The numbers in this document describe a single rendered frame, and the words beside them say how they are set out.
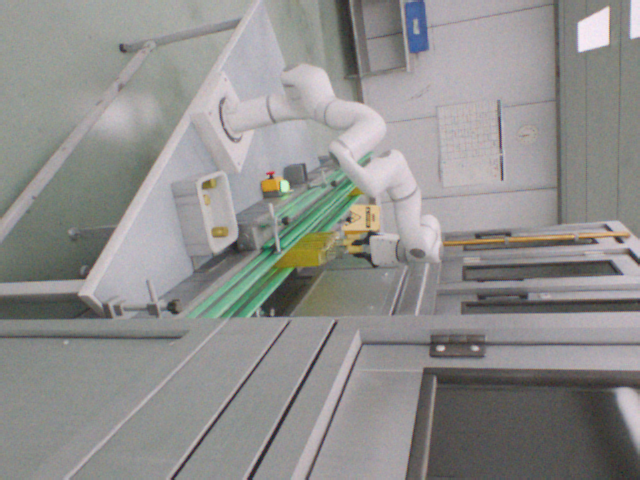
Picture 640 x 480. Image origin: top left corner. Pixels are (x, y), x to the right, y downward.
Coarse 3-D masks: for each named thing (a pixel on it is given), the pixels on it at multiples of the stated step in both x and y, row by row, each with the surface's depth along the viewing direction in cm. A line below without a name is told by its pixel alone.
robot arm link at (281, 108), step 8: (288, 88) 147; (296, 88) 146; (272, 96) 154; (280, 96) 154; (288, 96) 150; (296, 96) 148; (272, 104) 153; (280, 104) 152; (288, 104) 153; (296, 104) 150; (272, 112) 153; (280, 112) 153; (288, 112) 152; (296, 112) 152; (304, 112) 152; (272, 120) 155; (280, 120) 156; (288, 120) 156
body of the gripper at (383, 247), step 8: (376, 240) 157; (384, 240) 156; (392, 240) 154; (376, 248) 158; (384, 248) 156; (392, 248) 155; (376, 256) 159; (384, 256) 157; (392, 256) 156; (384, 264) 159
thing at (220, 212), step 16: (208, 176) 140; (224, 176) 150; (208, 192) 153; (224, 192) 152; (208, 208) 153; (224, 208) 153; (208, 224) 139; (224, 224) 155; (208, 240) 140; (224, 240) 151
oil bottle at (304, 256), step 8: (296, 248) 166; (304, 248) 165; (312, 248) 163; (320, 248) 162; (288, 256) 163; (296, 256) 163; (304, 256) 162; (312, 256) 161; (320, 256) 160; (280, 264) 165; (288, 264) 164; (296, 264) 164; (304, 264) 163; (312, 264) 162; (320, 264) 161
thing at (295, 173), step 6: (288, 168) 219; (294, 168) 218; (300, 168) 217; (288, 174) 220; (294, 174) 219; (300, 174) 218; (306, 174) 224; (288, 180) 221; (294, 180) 220; (300, 180) 219; (306, 180) 224
